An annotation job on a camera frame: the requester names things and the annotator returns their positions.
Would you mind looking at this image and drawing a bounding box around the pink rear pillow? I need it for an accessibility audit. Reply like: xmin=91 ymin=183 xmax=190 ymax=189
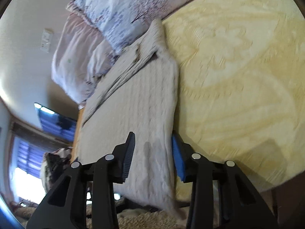
xmin=52 ymin=14 xmax=116 ymax=109

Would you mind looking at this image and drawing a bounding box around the yellow patterned bed sheet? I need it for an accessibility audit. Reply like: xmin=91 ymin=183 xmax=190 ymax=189
xmin=163 ymin=0 xmax=304 ymax=192

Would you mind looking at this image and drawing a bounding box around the pink floral front pillow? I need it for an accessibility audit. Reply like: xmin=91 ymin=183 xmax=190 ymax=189
xmin=66 ymin=0 xmax=192 ymax=53

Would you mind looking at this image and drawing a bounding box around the blue window curtain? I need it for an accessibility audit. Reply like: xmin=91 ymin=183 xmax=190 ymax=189
xmin=14 ymin=138 xmax=48 ymax=178

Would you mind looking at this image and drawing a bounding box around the white wall switch plate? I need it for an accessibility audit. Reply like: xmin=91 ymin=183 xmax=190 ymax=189
xmin=40 ymin=28 xmax=53 ymax=53

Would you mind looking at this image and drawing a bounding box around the dark flat screen television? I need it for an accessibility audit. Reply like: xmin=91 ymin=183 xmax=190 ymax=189
xmin=34 ymin=102 xmax=76 ymax=143

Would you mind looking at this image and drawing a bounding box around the beige cable knit sweater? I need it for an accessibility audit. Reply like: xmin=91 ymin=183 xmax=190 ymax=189
xmin=76 ymin=19 xmax=182 ymax=218

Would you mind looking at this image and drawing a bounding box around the pile of clothes by window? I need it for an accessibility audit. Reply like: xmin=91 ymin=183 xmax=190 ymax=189
xmin=40 ymin=147 xmax=72 ymax=193

